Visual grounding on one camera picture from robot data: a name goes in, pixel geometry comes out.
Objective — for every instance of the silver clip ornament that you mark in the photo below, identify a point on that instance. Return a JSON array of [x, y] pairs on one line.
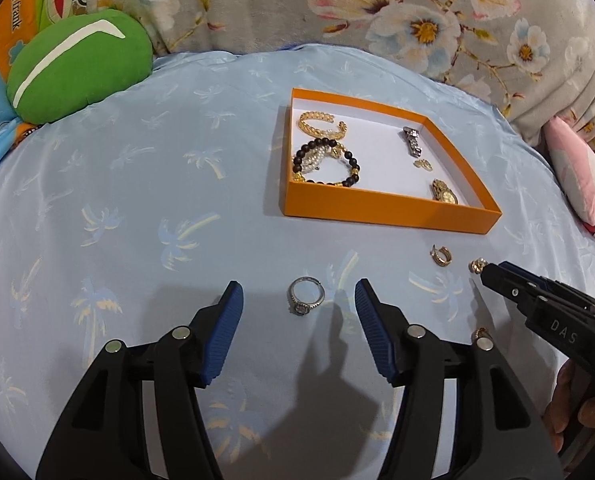
[[413, 145]]

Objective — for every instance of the small gold earring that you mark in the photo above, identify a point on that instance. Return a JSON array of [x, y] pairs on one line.
[[476, 266]]

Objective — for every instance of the grey floral blanket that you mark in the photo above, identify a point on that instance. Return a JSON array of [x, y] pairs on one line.
[[277, 5]]

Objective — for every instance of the gold wristwatch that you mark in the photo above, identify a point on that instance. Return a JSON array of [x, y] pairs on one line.
[[445, 194]]

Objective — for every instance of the gold braided bangle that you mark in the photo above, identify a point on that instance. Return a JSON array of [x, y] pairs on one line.
[[313, 115]]

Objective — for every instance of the person's right hand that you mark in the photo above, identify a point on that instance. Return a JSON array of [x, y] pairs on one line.
[[560, 405]]

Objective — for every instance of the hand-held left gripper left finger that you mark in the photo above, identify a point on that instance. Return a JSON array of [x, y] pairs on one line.
[[222, 340]]

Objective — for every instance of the pink cartoon pillow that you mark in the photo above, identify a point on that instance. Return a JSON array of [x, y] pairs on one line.
[[577, 170]]

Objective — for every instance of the orange blue cartoon cushion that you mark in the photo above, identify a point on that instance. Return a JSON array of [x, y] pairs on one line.
[[7, 25]]

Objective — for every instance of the light blue palm-print sheet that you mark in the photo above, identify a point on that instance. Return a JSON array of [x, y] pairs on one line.
[[127, 210]]

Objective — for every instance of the green plush pillow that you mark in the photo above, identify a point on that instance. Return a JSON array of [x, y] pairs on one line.
[[77, 65]]

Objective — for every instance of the gold hoop earring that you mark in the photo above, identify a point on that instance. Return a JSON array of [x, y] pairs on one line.
[[445, 260], [420, 163]]

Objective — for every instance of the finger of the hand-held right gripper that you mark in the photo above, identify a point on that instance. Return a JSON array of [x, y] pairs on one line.
[[572, 296], [507, 282]]

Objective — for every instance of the orange cardboard box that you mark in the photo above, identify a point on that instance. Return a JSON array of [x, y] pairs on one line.
[[377, 210]]

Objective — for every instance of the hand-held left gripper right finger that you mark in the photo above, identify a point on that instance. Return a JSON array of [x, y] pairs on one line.
[[375, 335]]

